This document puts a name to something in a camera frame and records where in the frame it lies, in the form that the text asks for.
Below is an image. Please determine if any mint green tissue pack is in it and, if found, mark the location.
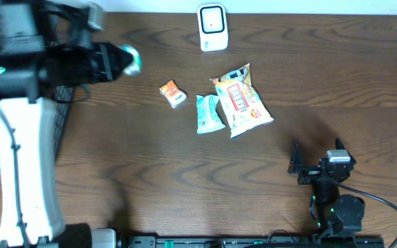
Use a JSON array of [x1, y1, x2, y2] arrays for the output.
[[196, 94, 225, 134]]

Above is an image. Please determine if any white barcode scanner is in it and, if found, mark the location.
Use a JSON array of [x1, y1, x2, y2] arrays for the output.
[[196, 3, 229, 52]]

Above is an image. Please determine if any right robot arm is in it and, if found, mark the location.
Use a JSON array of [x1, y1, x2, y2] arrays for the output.
[[287, 138, 365, 243]]

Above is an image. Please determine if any yellow orange snack bag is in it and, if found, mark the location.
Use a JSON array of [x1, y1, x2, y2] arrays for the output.
[[210, 63, 274, 139]]

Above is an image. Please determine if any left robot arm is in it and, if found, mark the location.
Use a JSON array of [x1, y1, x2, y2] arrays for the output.
[[0, 1, 139, 247]]

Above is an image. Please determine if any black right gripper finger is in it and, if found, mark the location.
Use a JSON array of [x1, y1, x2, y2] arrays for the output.
[[287, 142, 303, 174], [335, 138, 356, 165]]

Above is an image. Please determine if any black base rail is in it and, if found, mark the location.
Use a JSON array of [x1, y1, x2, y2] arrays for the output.
[[116, 234, 385, 248]]

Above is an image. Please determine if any small orange snack packet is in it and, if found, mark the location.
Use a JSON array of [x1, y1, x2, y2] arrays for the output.
[[159, 80, 187, 108]]

